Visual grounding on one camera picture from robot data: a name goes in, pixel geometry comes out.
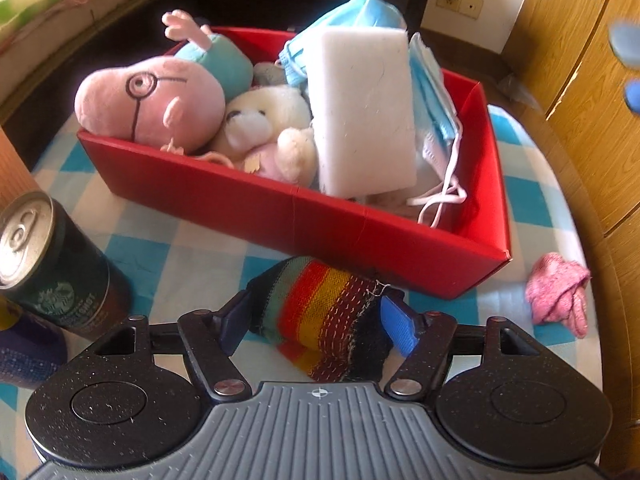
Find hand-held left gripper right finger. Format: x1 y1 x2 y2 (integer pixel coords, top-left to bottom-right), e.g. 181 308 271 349
379 292 545 397

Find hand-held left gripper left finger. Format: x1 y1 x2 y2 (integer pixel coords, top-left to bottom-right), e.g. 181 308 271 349
92 290 254 404

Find striped knitted cloth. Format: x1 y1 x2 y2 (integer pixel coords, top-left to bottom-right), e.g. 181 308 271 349
245 256 402 384

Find red cardboard box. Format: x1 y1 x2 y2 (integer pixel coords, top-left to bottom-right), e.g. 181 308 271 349
76 26 514 302

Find blue face mask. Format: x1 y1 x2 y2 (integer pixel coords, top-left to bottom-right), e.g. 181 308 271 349
407 32 469 227
279 0 409 87

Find white teddy bear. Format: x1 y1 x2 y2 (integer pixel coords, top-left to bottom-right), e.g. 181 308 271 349
207 85 321 184

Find white sponge block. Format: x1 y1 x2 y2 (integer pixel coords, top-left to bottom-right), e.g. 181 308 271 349
306 27 419 197

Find pink pig plush toy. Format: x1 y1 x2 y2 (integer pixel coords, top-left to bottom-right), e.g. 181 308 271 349
74 10 255 154

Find wooden cabinet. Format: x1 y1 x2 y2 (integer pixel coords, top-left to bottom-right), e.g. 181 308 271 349
505 0 640 261

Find blue checkered tablecloth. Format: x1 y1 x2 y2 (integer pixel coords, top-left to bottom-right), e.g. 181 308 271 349
0 104 602 480

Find clear plastic bag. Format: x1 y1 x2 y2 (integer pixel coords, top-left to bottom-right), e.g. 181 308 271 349
500 74 544 112

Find pink cloth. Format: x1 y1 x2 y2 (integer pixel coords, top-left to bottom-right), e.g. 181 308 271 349
525 252 592 339

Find dark green drink can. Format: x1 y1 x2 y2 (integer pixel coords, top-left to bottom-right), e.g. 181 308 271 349
0 191 134 344

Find blue drink can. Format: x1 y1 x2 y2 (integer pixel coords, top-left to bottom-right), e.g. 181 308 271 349
0 305 69 389

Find peach ribbed bottle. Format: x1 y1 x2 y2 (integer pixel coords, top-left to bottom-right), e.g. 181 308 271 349
0 125 42 207

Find wall outlet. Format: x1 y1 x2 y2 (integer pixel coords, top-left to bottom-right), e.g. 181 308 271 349
435 0 484 19

